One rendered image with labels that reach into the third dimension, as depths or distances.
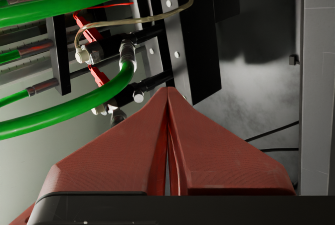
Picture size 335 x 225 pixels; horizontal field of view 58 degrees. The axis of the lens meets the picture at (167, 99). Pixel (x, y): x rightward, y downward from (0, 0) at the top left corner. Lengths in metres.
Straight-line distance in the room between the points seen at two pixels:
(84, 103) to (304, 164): 0.33
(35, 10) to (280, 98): 0.46
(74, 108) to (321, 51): 0.28
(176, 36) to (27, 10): 0.28
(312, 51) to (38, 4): 0.30
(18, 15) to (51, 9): 0.02
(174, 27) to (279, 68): 0.21
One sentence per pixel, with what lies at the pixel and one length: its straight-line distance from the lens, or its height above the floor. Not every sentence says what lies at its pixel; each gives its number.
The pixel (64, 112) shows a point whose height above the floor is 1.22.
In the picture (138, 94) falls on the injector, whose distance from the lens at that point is 0.45.
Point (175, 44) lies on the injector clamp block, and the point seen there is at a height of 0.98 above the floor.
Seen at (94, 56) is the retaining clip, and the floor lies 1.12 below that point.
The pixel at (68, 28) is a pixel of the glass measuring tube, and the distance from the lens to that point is 0.72.
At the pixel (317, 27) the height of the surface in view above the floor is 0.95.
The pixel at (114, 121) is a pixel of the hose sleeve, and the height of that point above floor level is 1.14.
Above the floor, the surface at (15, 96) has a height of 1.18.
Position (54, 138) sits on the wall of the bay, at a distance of 0.76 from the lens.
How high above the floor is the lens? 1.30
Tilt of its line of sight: 35 degrees down
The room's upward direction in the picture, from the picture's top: 118 degrees counter-clockwise
